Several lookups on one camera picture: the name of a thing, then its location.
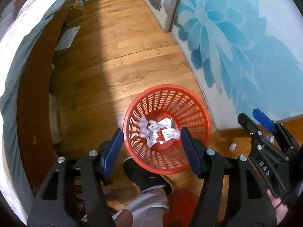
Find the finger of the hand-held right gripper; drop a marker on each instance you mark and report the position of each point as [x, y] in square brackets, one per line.
[262, 120]
[247, 124]

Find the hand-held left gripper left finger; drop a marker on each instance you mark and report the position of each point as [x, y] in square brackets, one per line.
[113, 151]

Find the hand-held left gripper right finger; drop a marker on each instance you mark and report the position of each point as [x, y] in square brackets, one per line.
[191, 153]

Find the red plastic mesh basket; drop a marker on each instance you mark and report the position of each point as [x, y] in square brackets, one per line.
[165, 97]

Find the person's right hand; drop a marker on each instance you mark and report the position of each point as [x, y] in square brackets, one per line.
[275, 205]

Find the small crumpled white paper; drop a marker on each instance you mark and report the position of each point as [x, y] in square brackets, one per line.
[232, 146]

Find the white printed wrapper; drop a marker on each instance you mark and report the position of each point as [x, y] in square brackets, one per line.
[169, 132]

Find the person's black shoe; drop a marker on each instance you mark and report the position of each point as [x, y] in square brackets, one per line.
[142, 175]

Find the crumpled white tissue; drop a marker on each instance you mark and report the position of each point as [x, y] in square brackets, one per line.
[150, 132]

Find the small green object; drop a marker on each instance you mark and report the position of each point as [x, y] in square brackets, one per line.
[73, 105]

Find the person's leg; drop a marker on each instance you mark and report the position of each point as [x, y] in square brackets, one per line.
[149, 203]

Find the blue flower wardrobe door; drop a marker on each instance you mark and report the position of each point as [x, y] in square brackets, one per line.
[236, 40]

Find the blue bed sheet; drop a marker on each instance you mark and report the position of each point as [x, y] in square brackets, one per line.
[10, 127]

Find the white paper sheet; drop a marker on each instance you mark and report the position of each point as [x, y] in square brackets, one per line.
[67, 36]

